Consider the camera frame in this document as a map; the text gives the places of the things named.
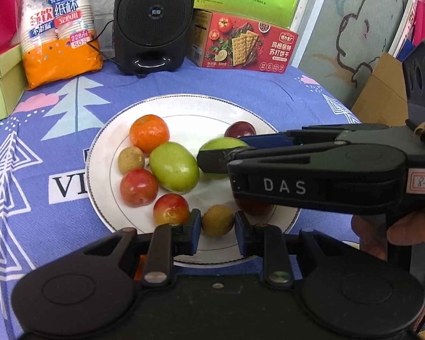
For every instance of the black speaker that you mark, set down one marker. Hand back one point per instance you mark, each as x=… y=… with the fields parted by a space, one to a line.
x=156 y=24

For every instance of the orange tangerine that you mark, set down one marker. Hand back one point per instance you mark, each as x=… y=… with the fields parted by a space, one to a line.
x=139 y=271
x=148 y=134

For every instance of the red yellow plum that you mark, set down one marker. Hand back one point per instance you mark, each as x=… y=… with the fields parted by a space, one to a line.
x=170 y=209

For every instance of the small tan longan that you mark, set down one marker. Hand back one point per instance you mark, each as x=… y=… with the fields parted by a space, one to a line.
x=131 y=159
x=217 y=219

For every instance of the brown cardboard sheet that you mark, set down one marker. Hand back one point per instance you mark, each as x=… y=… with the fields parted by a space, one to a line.
x=379 y=92

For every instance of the light green box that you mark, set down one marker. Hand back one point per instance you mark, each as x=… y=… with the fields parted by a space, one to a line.
x=3 y=88

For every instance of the red cracker box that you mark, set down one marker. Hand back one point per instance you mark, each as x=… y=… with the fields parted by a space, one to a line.
x=269 y=46

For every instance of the blue printed tablecloth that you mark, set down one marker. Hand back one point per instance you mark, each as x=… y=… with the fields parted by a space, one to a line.
x=39 y=219

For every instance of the green plum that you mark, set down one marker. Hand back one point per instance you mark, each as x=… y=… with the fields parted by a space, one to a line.
x=173 y=166
x=223 y=143

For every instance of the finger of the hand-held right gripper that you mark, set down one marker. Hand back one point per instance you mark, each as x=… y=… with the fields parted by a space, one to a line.
x=216 y=161
x=265 y=141

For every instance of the dark red plum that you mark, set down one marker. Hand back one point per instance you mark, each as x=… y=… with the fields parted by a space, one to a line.
x=255 y=207
x=239 y=129

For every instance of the cartoon printed panel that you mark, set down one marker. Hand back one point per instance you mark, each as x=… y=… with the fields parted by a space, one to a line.
x=357 y=42

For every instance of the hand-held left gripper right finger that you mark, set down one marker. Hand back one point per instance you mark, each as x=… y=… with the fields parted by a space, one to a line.
x=241 y=233

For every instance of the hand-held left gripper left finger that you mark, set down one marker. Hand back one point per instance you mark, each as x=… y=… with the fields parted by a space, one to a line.
x=195 y=233

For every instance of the orange paper cup pack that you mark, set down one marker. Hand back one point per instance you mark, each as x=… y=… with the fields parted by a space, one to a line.
x=56 y=60

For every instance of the person's right hand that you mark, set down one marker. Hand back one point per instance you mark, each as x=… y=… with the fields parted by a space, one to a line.
x=414 y=230

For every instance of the white plate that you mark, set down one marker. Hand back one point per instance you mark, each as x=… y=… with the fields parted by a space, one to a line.
x=198 y=113

